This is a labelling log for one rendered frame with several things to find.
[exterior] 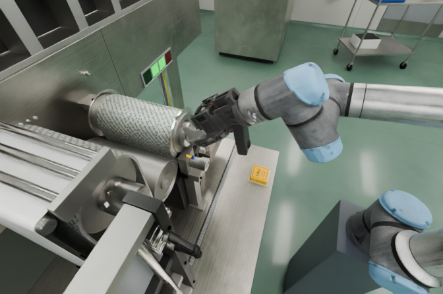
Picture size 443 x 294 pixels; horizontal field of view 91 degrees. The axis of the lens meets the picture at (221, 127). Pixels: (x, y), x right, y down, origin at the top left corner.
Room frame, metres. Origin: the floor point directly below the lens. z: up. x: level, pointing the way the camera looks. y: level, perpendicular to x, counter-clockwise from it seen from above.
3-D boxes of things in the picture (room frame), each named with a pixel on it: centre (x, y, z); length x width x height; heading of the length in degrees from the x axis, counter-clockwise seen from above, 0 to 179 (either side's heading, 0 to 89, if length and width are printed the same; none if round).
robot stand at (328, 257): (0.27, -0.51, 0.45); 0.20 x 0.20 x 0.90; 66
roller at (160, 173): (0.36, 0.27, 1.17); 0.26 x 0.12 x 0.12; 71
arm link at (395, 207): (0.26, -0.51, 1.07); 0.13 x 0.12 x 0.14; 152
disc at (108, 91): (0.51, 0.35, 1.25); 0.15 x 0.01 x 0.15; 161
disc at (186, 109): (0.43, 0.11, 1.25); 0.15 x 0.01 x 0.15; 161
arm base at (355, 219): (0.27, -0.51, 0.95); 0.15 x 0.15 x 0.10
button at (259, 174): (0.50, -0.16, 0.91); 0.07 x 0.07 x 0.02; 71
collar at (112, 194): (0.19, 0.17, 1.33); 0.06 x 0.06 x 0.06; 71
